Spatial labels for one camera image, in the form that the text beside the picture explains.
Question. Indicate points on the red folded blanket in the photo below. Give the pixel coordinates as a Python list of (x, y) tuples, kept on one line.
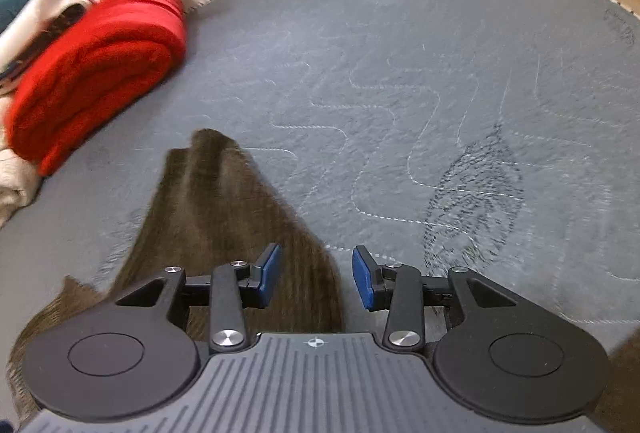
[(100, 73)]

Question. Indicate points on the white crumpled cloth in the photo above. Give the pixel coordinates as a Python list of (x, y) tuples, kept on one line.
[(35, 13)]

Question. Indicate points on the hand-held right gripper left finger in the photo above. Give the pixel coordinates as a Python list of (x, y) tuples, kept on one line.
[(269, 274)]

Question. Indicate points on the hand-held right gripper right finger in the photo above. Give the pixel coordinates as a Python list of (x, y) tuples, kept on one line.
[(362, 279)]

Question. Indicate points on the cream folded cloth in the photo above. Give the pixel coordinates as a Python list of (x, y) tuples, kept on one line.
[(15, 193)]

